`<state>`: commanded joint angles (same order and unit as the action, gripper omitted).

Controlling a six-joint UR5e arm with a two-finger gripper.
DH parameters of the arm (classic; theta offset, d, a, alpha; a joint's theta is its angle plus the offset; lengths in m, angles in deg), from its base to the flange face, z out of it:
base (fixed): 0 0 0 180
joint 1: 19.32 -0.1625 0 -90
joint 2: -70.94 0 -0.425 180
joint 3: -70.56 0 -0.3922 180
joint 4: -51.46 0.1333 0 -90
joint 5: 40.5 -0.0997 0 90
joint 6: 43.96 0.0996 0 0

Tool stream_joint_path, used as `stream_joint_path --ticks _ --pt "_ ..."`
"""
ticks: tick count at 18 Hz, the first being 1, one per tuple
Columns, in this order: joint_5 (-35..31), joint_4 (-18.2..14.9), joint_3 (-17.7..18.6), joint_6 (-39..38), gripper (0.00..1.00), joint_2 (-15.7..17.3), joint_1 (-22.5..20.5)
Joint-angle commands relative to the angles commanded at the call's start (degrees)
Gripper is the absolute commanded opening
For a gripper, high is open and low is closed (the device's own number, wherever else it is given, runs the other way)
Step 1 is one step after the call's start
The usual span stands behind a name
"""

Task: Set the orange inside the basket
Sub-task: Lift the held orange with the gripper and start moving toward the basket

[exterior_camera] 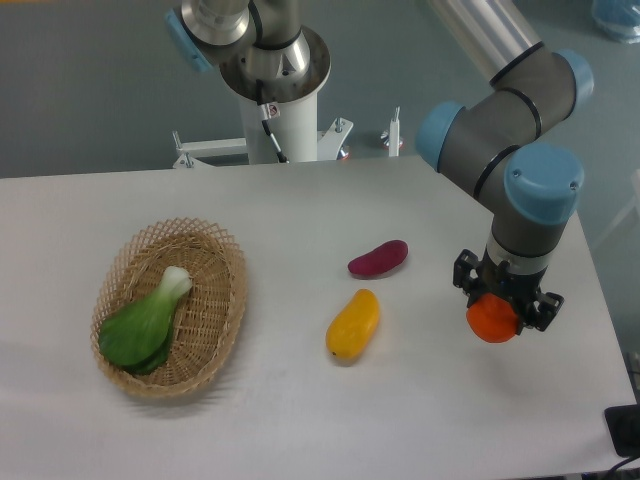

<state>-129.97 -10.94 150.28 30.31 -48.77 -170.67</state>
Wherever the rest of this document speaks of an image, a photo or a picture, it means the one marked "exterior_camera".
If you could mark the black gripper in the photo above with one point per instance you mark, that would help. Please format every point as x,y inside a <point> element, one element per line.
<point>535,309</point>

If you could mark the orange fruit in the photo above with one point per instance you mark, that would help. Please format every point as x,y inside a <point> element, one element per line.
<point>492,319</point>

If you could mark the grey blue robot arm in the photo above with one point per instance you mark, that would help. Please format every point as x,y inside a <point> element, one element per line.
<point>493,151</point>

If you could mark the woven wicker basket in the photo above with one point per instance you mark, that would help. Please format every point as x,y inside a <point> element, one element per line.
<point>207,318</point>

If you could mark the purple sweet potato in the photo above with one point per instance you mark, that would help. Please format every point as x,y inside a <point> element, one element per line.
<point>381,260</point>

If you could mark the yellow mango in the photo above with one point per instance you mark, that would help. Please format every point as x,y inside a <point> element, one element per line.
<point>352,329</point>

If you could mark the black device at edge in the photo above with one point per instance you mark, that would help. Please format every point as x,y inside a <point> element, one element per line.
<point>623,425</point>

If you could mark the blue plastic bag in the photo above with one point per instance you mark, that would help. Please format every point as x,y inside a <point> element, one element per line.
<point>619,19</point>

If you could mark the green bok choy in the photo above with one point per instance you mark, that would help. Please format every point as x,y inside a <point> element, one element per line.
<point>138,337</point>

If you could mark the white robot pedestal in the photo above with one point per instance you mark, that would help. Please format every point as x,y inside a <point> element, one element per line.
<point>277,92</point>

